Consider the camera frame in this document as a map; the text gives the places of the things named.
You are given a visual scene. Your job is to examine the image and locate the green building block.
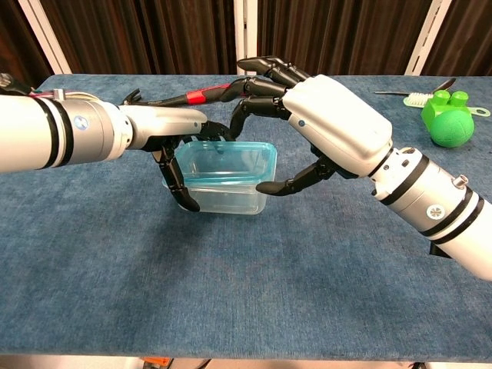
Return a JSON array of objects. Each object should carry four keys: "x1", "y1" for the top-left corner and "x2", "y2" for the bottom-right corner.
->
[{"x1": 421, "y1": 89, "x2": 473, "y2": 132}]

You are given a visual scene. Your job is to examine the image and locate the green ball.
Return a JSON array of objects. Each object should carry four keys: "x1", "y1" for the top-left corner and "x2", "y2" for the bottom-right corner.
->
[{"x1": 429, "y1": 111, "x2": 476, "y2": 148}]

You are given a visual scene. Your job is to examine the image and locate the white frame post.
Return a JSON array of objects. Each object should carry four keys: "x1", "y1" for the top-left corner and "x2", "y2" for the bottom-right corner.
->
[
  {"x1": 17, "y1": 0, "x2": 73, "y2": 75},
  {"x1": 233, "y1": 0, "x2": 258, "y2": 76},
  {"x1": 404, "y1": 0, "x2": 462, "y2": 76}
]

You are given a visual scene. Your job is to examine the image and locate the left arm wire harness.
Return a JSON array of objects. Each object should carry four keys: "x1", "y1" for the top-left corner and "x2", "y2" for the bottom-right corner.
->
[{"x1": 0, "y1": 71, "x2": 101, "y2": 103}]

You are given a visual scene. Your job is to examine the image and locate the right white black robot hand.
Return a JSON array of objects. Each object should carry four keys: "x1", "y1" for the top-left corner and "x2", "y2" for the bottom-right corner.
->
[{"x1": 220, "y1": 56, "x2": 394, "y2": 197}]

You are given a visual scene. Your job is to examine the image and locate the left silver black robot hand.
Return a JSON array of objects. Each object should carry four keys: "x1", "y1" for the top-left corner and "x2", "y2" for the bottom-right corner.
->
[{"x1": 118, "y1": 104, "x2": 236, "y2": 214}]

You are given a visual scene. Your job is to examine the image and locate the clear blue plastic container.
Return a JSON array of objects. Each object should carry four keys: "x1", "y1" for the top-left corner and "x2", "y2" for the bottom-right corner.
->
[{"x1": 177, "y1": 183, "x2": 268, "y2": 216}]

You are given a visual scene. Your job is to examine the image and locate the dark pleated curtain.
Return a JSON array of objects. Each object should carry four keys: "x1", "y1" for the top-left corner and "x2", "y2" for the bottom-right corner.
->
[
  {"x1": 40, "y1": 0, "x2": 238, "y2": 75},
  {"x1": 421, "y1": 0, "x2": 492, "y2": 77},
  {"x1": 0, "y1": 0, "x2": 53, "y2": 121},
  {"x1": 256, "y1": 0, "x2": 435, "y2": 76}
]

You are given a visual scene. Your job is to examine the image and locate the blue table cloth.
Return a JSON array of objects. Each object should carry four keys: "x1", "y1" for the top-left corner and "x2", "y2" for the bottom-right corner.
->
[{"x1": 0, "y1": 74, "x2": 492, "y2": 364}]

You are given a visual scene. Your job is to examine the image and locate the black red claw hammer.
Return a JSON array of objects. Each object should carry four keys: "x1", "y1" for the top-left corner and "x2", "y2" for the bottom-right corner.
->
[{"x1": 121, "y1": 80, "x2": 251, "y2": 108}]

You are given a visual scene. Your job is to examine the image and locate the light green cleaning brush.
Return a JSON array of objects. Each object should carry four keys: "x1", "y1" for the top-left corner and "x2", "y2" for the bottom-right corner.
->
[{"x1": 403, "y1": 91, "x2": 492, "y2": 118}]

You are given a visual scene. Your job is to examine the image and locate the clear container with teal lid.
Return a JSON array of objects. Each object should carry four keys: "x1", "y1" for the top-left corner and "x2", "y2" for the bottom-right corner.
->
[{"x1": 175, "y1": 140, "x2": 279, "y2": 191}]

